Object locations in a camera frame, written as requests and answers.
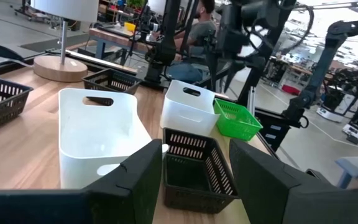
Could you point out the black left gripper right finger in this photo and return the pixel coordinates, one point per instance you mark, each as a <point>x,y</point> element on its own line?
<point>259,186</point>

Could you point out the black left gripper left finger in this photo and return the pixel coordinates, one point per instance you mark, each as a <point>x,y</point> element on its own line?
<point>135,186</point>

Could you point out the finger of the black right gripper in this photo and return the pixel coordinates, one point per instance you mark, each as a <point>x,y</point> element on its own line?
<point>233,74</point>
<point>212,70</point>

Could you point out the green plastic basket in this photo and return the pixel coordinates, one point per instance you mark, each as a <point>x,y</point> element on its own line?
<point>236,119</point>

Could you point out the white plastic basket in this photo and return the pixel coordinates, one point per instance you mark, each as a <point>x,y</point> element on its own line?
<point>98,137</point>
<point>182,116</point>

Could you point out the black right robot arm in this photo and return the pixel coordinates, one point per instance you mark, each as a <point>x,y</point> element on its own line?
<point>163,53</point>

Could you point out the black background robot arm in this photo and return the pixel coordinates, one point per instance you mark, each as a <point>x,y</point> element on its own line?
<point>322,65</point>

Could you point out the person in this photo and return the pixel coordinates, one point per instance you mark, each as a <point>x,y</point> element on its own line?
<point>202,31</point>

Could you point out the black box with labels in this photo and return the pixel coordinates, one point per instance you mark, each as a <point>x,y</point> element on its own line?
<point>272,130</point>

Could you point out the red bin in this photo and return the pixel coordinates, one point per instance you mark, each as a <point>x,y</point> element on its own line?
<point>291,89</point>

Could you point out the yellow container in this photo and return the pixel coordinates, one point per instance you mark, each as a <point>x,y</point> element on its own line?
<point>130,26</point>

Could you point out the blue stool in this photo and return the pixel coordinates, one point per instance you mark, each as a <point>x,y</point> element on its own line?
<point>354,166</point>

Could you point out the wooden workbench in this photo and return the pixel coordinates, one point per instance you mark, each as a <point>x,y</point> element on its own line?
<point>117,39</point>

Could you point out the white table lamp wooden base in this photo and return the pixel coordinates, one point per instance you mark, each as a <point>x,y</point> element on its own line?
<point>59,69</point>

